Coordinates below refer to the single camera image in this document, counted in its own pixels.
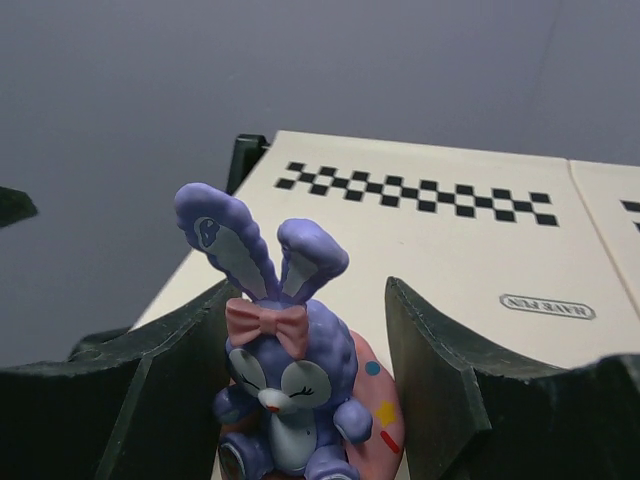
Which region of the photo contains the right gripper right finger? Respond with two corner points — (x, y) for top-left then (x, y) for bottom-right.
(385, 277), (639, 479)

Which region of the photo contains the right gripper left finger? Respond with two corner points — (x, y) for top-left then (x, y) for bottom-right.
(1, 282), (237, 479)

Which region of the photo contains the purple bunny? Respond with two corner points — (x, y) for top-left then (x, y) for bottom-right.
(174, 183), (405, 479)

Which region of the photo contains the beige three-tier shelf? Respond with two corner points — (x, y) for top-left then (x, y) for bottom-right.
(128, 129), (640, 374)

